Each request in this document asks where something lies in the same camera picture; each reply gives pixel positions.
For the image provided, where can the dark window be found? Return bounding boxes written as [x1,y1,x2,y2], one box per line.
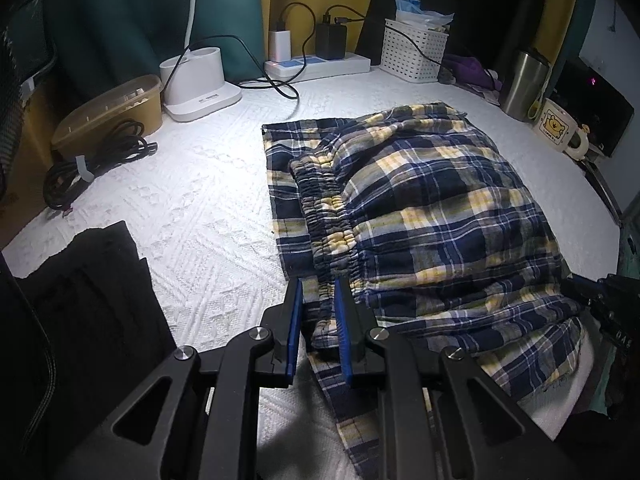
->
[357,0,556,76]

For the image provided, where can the white charger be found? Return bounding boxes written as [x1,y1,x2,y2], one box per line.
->
[269,29,292,62]

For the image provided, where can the brown lidded container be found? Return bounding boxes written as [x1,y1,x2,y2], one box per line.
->
[51,74,165,161]

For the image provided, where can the white bear print mug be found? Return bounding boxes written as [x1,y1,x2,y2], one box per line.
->
[531,97,590,162]

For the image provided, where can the black cable bundle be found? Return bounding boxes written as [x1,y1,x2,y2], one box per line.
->
[42,120,158,213]

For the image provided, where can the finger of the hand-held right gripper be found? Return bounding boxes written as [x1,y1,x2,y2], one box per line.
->
[562,274,608,311]

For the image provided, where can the white plastic basket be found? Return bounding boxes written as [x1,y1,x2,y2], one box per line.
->
[379,18,451,84]

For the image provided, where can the purple plush toy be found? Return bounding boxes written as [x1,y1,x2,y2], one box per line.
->
[442,52,503,92]

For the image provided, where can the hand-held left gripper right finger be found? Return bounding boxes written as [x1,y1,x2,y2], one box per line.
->
[333,276,586,480]

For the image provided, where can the black computer monitor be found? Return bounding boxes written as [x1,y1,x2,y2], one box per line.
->
[555,57,636,158]

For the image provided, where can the cardboard box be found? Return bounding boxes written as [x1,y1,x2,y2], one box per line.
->
[0,87,57,246]

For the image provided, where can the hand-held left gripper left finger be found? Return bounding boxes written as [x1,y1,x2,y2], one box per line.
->
[55,278,305,480]

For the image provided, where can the black charger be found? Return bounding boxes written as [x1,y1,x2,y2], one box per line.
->
[315,22,347,61]

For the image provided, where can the teal curtain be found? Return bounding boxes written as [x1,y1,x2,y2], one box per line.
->
[565,0,601,61]
[42,0,266,101]

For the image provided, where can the white charger's black cable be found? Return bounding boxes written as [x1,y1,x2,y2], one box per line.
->
[277,2,315,58]

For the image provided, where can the black cloth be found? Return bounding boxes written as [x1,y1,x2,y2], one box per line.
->
[0,220,176,461]

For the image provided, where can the blue face masks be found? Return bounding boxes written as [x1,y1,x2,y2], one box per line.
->
[395,0,456,28]

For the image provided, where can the white desk lamp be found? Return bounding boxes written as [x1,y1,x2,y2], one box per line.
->
[159,0,243,123]

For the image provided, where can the plaid pants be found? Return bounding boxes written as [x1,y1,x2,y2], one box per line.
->
[261,102,586,480]

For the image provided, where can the black lamp cable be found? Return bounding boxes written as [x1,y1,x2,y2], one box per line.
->
[161,35,301,116]

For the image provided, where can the steel tumbler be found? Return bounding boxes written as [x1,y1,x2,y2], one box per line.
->
[500,49,552,122]

